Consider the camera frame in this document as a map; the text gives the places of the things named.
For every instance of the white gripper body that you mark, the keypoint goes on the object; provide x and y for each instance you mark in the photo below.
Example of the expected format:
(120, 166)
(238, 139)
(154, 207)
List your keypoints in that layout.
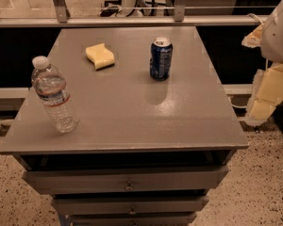
(278, 37)

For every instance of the top grey drawer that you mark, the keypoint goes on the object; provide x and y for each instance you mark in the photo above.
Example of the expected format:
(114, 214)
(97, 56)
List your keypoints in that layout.
(125, 180)

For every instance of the grey drawer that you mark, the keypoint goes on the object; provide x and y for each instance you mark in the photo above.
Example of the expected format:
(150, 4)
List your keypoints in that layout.
(164, 219)
(125, 180)
(130, 205)

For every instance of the clear plastic water bottle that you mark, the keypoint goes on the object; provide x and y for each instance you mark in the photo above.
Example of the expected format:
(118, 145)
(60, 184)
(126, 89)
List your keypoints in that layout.
(51, 87)

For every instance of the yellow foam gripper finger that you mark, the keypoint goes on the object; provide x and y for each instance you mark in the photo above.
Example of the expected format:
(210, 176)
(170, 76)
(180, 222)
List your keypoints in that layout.
(267, 94)
(253, 39)

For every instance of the metal guard rail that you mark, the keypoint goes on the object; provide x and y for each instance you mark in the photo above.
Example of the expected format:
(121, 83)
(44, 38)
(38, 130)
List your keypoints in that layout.
(57, 13)

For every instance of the yellow wavy sponge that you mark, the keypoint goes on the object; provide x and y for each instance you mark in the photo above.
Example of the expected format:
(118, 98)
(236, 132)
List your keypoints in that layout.
(100, 56)

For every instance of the middle grey drawer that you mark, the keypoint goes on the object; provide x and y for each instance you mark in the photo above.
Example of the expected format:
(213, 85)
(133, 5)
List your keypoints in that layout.
(130, 205)

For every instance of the bottom grey drawer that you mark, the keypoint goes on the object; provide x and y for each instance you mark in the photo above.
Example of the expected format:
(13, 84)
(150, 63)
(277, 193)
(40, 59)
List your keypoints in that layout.
(164, 219)

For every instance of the blue soda can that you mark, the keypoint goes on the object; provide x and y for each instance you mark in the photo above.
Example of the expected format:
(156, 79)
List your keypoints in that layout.
(161, 58)

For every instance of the grey drawer cabinet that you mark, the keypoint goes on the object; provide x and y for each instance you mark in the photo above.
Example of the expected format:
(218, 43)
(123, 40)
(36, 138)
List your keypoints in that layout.
(128, 119)

